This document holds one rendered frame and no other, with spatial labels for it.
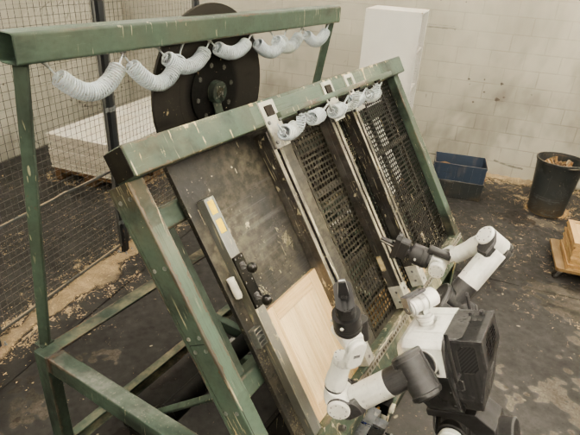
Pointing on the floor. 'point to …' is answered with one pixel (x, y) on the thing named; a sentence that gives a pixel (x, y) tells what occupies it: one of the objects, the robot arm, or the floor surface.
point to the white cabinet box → (395, 40)
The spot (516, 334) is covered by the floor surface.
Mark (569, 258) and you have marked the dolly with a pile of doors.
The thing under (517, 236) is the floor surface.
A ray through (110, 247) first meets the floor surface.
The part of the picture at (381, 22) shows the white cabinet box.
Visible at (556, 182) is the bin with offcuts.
